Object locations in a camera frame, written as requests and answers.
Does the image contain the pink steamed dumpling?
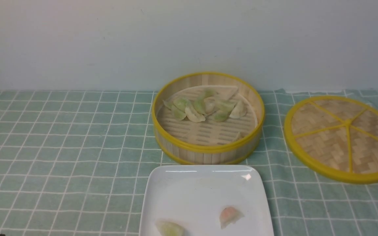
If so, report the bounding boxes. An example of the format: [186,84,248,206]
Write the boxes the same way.
[219,206,244,229]

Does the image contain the pale white steamed dumpling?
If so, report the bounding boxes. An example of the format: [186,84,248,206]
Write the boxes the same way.
[185,106,206,123]

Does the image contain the green steamed dumpling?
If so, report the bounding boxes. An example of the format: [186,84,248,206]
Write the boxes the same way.
[173,97,191,112]
[201,88,217,99]
[171,105,186,121]
[193,96,206,115]

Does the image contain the white square plate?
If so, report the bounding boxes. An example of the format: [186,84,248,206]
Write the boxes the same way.
[138,165,275,236]

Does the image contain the yellow rimmed bamboo steamer basket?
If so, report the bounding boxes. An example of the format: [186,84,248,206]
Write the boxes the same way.
[152,72,264,165]

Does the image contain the green checkered tablecloth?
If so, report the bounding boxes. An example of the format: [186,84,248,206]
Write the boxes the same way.
[0,89,378,236]

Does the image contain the yellow rimmed bamboo steamer lid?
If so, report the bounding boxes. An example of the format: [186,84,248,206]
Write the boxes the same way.
[283,95,378,184]

